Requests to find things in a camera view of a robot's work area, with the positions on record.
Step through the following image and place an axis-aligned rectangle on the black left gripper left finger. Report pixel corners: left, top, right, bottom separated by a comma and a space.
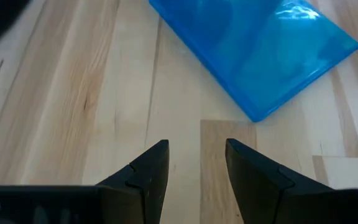
95, 139, 170, 224

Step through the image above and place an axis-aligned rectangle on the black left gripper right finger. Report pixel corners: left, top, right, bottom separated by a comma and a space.
224, 138, 337, 224

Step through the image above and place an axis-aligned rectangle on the blue plastic disc case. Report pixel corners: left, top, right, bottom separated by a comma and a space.
149, 0, 358, 123

